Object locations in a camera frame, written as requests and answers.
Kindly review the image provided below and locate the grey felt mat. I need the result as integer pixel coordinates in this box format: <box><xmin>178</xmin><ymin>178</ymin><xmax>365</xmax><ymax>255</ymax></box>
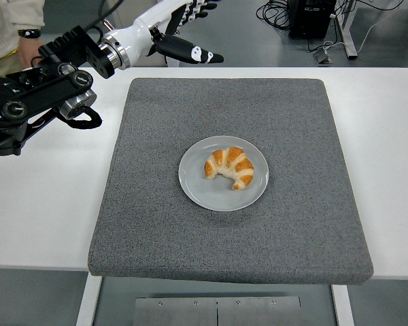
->
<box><xmin>86</xmin><ymin>77</ymin><xmax>374</xmax><ymax>285</ymax></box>

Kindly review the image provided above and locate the person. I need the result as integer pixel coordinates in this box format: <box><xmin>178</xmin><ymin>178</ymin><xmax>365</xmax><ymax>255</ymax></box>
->
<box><xmin>0</xmin><ymin>0</ymin><xmax>46</xmax><ymax>79</ymax></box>

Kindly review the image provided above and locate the croissant bread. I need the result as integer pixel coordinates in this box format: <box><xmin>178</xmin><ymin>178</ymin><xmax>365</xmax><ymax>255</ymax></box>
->
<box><xmin>203</xmin><ymin>146</ymin><xmax>255</xmax><ymax>191</ymax></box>

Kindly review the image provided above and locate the white desk frame leg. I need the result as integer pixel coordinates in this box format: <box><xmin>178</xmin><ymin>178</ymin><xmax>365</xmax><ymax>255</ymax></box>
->
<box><xmin>335</xmin><ymin>0</ymin><xmax>358</xmax><ymax>60</ymax></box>

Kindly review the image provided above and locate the grey round plate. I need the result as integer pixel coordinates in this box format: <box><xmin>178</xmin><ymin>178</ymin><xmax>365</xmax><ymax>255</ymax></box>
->
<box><xmin>178</xmin><ymin>135</ymin><xmax>269</xmax><ymax>213</ymax></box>

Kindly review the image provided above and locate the grey metal plate with screws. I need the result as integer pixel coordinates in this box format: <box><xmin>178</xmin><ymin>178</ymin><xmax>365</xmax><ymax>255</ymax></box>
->
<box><xmin>135</xmin><ymin>295</ymin><xmax>302</xmax><ymax>326</ymax></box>

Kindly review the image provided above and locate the black cable bundle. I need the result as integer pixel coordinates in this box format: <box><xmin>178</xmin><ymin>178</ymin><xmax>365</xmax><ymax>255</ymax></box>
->
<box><xmin>256</xmin><ymin>0</ymin><xmax>293</xmax><ymax>32</ymax></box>

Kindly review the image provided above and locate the black computer box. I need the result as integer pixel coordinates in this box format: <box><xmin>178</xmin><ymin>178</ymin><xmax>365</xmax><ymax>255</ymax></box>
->
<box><xmin>287</xmin><ymin>0</ymin><xmax>337</xmax><ymax>39</ymax></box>

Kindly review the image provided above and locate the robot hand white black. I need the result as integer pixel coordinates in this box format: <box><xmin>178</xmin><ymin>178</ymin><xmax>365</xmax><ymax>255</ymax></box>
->
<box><xmin>100</xmin><ymin>0</ymin><xmax>225</xmax><ymax>67</ymax></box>

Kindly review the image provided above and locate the small grey foot pedal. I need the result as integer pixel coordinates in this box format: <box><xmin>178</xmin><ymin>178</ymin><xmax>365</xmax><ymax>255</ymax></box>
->
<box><xmin>312</xmin><ymin>47</ymin><xmax>333</xmax><ymax>65</ymax></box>

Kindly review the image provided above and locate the thin white cable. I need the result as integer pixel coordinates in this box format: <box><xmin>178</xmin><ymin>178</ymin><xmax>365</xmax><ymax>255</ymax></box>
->
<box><xmin>321</xmin><ymin>12</ymin><xmax>405</xmax><ymax>54</ymax></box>

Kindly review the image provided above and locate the person's hand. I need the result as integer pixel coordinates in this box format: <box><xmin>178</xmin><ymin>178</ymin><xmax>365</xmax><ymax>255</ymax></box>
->
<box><xmin>18</xmin><ymin>35</ymin><xmax>44</xmax><ymax>69</ymax></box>

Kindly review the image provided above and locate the white table leg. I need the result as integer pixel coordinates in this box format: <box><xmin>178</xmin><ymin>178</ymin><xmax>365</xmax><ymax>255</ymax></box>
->
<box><xmin>75</xmin><ymin>273</ymin><xmax>103</xmax><ymax>326</ymax></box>
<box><xmin>330</xmin><ymin>283</ymin><xmax>356</xmax><ymax>326</ymax></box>

